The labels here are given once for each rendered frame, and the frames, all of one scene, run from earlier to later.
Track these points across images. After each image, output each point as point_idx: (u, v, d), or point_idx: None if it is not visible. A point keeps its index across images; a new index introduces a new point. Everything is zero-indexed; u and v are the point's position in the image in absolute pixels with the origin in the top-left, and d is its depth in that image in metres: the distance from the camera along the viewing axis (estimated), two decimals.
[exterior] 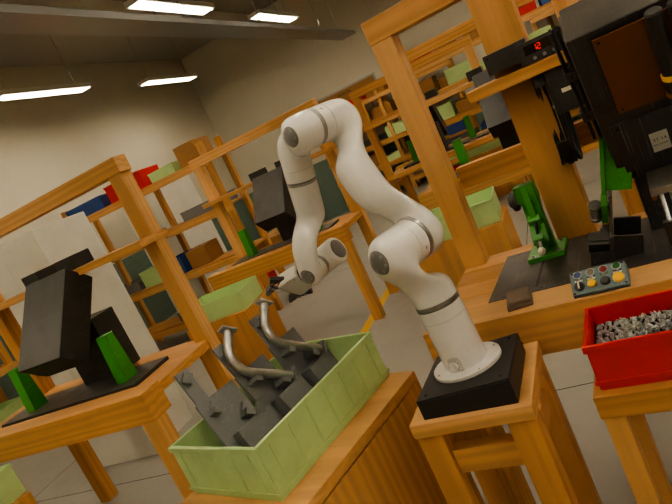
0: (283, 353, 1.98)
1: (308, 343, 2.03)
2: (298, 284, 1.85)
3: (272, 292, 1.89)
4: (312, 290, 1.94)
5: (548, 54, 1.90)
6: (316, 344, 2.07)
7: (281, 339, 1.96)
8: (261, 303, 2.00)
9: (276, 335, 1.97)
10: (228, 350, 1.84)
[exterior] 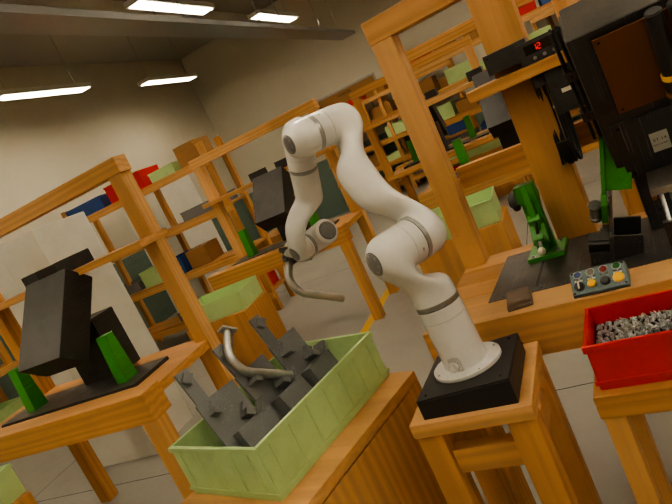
0: (283, 353, 1.98)
1: (330, 293, 2.15)
2: None
3: (286, 260, 2.10)
4: None
5: (548, 54, 1.90)
6: (339, 293, 2.18)
7: (302, 290, 2.10)
8: None
9: (298, 285, 2.11)
10: (228, 350, 1.84)
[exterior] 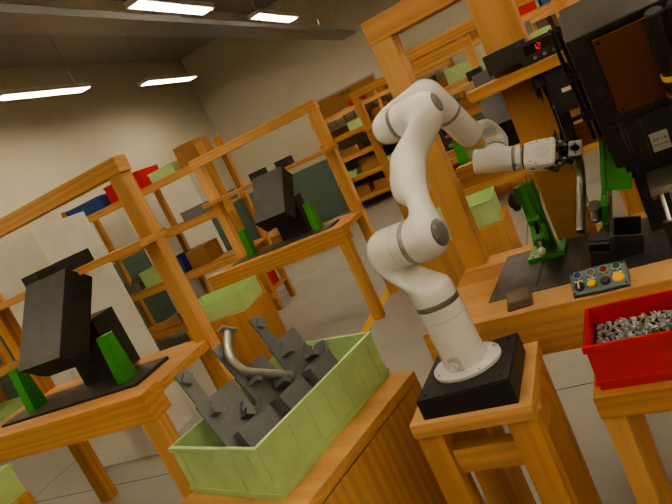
0: (283, 353, 1.98)
1: (576, 215, 1.85)
2: None
3: None
4: (555, 171, 1.83)
5: (548, 54, 1.90)
6: (579, 225, 1.83)
7: (576, 185, 1.91)
8: (574, 146, 1.83)
9: (578, 178, 1.89)
10: (228, 350, 1.84)
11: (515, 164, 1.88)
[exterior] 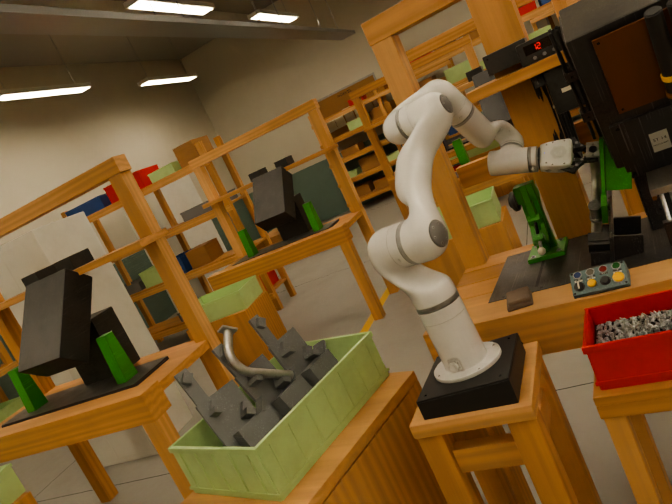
0: (283, 353, 1.98)
1: None
2: None
3: None
4: (572, 173, 1.81)
5: (548, 54, 1.90)
6: (595, 227, 1.81)
7: (591, 186, 1.89)
8: (592, 147, 1.80)
9: (594, 180, 1.87)
10: (228, 350, 1.84)
11: (531, 165, 1.86)
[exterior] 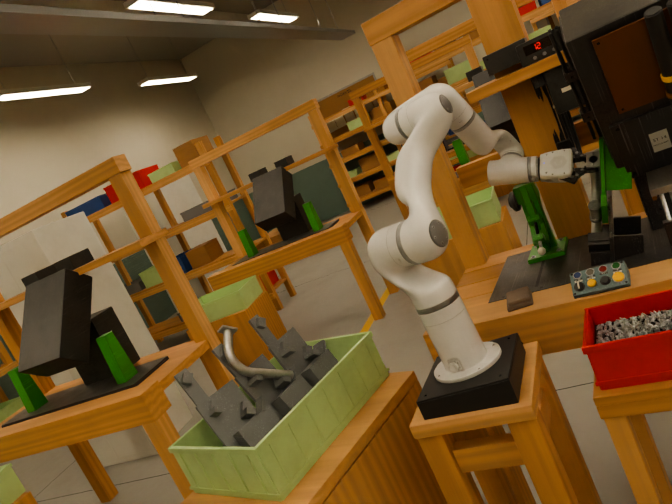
0: (283, 353, 1.98)
1: (591, 227, 1.82)
2: None
3: None
4: (572, 183, 1.80)
5: (548, 54, 1.90)
6: None
7: (591, 197, 1.88)
8: (592, 158, 1.80)
9: (594, 191, 1.86)
10: (228, 350, 1.84)
11: (531, 175, 1.85)
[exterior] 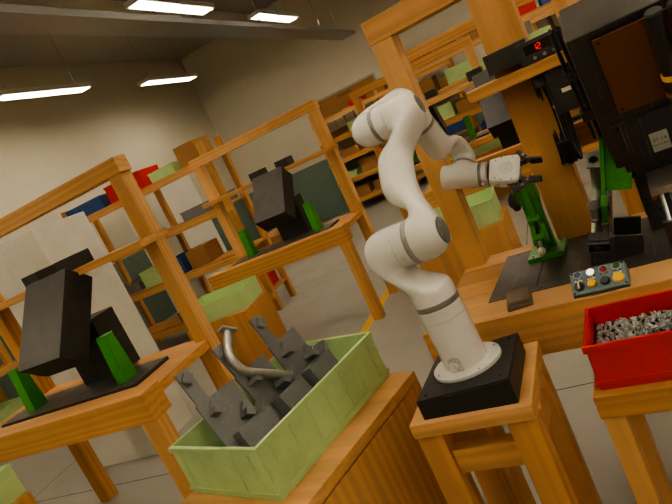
0: (283, 353, 1.98)
1: (591, 228, 1.82)
2: None
3: (533, 163, 1.91)
4: (515, 191, 1.87)
5: (548, 54, 1.90)
6: None
7: (591, 197, 1.88)
8: (592, 158, 1.79)
9: (594, 191, 1.86)
10: (228, 350, 1.84)
11: (481, 180, 1.92)
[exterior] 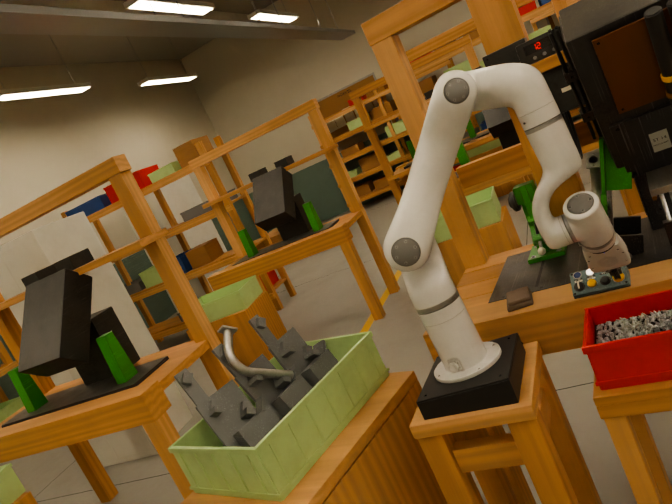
0: (283, 353, 1.98)
1: None
2: None
3: None
4: None
5: (548, 54, 1.90)
6: None
7: None
8: (592, 158, 1.79)
9: (594, 191, 1.86)
10: (228, 350, 1.84)
11: (583, 245, 1.46)
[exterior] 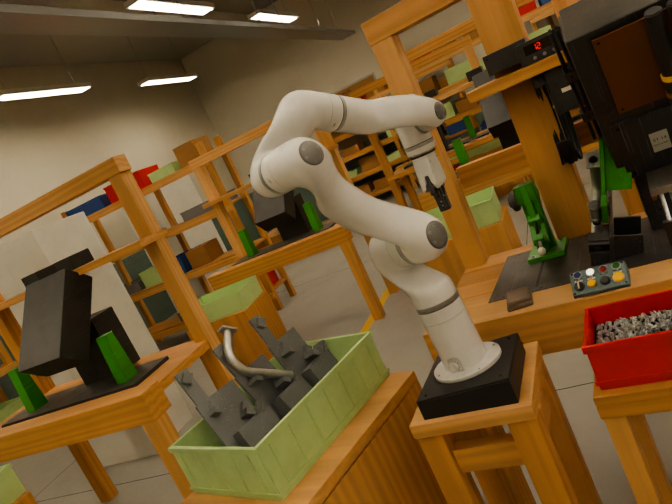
0: (283, 353, 1.98)
1: (591, 228, 1.82)
2: (435, 163, 1.59)
3: (447, 198, 1.62)
4: (442, 183, 1.67)
5: (548, 54, 1.90)
6: None
7: (591, 197, 1.88)
8: (592, 158, 1.79)
9: (594, 191, 1.86)
10: (228, 350, 1.84)
11: None
